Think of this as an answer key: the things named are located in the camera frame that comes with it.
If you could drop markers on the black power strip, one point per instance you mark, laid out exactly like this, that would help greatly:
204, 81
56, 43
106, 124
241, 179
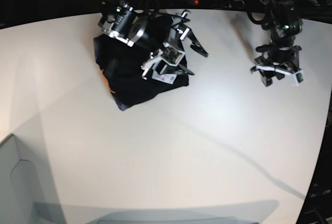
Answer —
211, 4

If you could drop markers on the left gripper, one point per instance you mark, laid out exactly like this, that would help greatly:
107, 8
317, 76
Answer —
276, 61

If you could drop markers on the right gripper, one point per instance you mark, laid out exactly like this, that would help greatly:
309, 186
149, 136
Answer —
155, 63

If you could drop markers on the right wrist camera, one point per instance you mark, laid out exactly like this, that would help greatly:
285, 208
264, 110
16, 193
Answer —
172, 56

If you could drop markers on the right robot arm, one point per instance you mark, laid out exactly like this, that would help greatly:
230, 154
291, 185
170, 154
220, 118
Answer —
161, 34

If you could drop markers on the white cardboard box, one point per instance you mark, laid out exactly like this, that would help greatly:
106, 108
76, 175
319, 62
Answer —
28, 195

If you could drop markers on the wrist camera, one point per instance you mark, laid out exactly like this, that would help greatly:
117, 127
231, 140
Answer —
172, 56
297, 77

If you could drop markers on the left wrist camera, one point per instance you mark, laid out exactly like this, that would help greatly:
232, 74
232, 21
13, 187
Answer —
297, 77

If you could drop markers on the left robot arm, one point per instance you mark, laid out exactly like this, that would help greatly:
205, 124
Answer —
282, 20

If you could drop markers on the black T-shirt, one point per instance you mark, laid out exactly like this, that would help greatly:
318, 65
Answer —
120, 67

